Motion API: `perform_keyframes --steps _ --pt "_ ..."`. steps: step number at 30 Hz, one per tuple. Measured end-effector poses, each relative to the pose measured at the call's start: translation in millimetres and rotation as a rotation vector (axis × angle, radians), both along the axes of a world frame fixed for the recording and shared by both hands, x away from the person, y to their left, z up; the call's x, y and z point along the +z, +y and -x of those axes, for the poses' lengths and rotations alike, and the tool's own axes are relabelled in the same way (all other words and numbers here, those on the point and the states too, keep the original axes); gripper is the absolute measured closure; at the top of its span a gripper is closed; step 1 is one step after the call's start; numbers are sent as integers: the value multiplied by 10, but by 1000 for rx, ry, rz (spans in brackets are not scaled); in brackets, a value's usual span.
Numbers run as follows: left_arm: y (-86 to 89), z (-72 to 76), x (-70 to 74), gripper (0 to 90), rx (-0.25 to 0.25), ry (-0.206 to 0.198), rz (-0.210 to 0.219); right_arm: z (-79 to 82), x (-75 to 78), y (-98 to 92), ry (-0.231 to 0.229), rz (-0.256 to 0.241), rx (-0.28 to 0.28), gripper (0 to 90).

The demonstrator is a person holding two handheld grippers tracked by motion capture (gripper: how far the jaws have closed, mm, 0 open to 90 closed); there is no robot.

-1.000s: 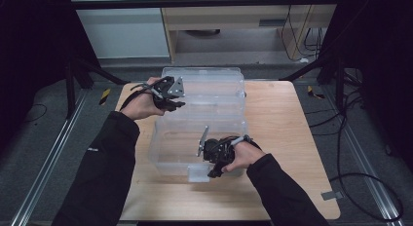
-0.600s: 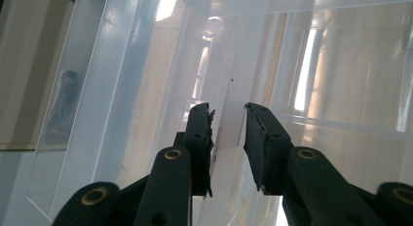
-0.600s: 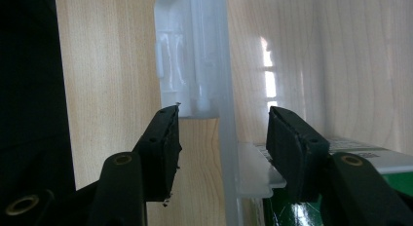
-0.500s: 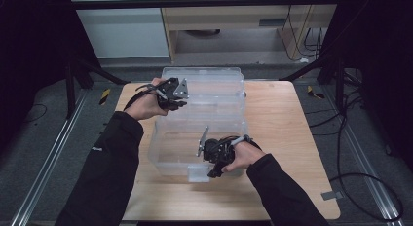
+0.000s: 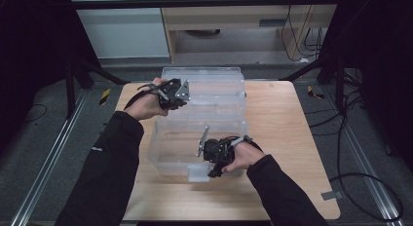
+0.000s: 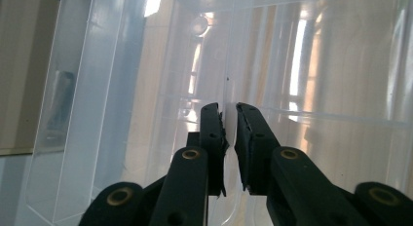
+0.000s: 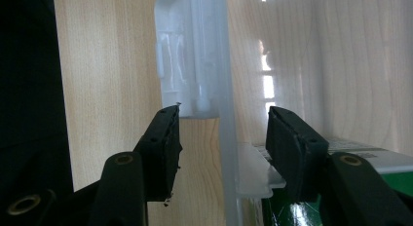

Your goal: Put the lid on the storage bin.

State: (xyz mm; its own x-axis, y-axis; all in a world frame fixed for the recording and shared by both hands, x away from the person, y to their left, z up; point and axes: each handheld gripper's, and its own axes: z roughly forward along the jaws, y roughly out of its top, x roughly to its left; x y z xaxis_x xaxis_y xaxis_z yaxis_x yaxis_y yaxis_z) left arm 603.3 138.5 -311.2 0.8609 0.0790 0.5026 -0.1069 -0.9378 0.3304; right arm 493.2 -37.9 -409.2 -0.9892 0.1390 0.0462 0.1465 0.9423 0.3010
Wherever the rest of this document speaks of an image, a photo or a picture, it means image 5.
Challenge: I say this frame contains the black horizontal bar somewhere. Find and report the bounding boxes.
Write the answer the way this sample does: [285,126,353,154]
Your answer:
[72,0,340,11]

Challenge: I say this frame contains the black curtain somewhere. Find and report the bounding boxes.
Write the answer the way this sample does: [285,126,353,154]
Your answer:
[0,0,100,152]
[324,0,413,173]

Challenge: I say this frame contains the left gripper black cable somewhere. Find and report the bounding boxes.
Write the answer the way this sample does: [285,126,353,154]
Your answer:
[123,83,173,111]

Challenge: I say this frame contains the aluminium floor rail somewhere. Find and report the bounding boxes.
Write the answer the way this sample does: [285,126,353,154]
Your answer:
[9,89,90,226]
[324,86,407,226]

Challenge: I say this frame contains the bundle of black floor cables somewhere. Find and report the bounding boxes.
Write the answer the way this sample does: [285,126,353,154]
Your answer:
[305,69,365,136]

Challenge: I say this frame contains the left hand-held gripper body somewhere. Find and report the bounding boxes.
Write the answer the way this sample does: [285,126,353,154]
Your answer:
[158,77,191,111]

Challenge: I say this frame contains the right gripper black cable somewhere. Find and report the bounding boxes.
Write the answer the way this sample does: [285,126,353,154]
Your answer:
[220,133,265,153]

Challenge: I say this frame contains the black metal stand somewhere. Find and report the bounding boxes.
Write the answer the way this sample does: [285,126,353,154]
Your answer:
[279,54,347,114]
[63,55,131,120]

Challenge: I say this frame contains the light wooden desk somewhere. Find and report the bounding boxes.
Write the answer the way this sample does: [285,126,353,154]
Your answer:
[158,0,339,63]

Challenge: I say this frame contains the white cabinet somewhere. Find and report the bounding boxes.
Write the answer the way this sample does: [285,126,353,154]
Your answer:
[68,0,171,59]

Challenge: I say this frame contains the person's left hand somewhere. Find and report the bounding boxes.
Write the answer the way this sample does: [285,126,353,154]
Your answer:
[125,77,171,122]

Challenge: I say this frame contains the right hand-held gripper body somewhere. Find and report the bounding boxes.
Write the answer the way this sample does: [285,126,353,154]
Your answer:
[197,125,237,168]

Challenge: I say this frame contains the hanging black desk cables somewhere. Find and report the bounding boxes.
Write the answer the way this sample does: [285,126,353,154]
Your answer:
[281,5,325,62]

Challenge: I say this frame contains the person's right hand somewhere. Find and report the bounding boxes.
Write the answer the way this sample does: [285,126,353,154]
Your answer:
[222,140,267,174]

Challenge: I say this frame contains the clear plastic storage box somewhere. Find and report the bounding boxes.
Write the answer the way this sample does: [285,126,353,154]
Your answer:
[147,65,249,183]

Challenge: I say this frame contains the yellow black striped tape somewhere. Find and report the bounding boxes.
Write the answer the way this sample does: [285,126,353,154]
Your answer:
[306,85,326,100]
[98,88,112,106]

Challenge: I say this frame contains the thin black floor cable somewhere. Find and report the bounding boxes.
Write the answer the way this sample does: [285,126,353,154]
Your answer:
[19,103,49,125]

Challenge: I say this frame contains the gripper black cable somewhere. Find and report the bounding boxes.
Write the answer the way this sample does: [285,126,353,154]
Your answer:
[123,83,173,111]
[220,133,265,153]

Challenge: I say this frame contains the grey tape piece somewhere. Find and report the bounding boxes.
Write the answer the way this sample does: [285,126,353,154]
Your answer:
[320,190,345,202]

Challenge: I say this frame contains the looped black floor cable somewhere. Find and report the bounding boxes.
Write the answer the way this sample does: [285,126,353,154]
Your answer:
[329,171,405,222]

